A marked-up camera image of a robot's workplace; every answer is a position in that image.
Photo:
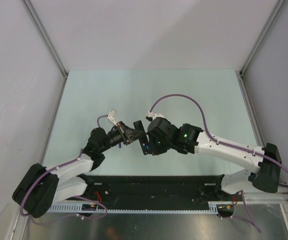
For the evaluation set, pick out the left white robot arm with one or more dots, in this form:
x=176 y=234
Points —
x=41 y=186

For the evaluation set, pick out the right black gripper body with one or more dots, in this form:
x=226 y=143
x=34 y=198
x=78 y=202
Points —
x=164 y=142

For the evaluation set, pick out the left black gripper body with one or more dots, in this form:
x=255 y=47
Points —
x=120 y=135

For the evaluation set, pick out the right aluminium frame post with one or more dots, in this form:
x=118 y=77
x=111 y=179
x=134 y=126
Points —
x=264 y=33

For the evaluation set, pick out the black remote control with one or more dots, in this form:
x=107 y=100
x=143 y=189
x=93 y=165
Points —
x=139 y=126

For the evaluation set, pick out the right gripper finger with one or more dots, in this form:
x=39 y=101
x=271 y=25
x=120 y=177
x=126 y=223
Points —
x=157 y=148
x=151 y=143

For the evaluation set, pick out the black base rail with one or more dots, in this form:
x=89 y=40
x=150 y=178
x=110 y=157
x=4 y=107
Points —
x=157 y=192

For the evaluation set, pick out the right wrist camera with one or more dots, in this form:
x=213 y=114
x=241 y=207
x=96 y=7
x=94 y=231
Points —
x=151 y=116

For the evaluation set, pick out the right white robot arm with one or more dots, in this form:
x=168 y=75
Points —
x=261 y=165

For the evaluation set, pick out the left aluminium frame post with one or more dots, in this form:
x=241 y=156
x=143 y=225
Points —
x=32 y=13

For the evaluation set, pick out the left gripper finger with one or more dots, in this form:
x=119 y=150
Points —
x=128 y=131
x=141 y=137

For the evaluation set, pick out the aluminium frame post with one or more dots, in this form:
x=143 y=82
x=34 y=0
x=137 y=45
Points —
x=264 y=33
x=32 y=13

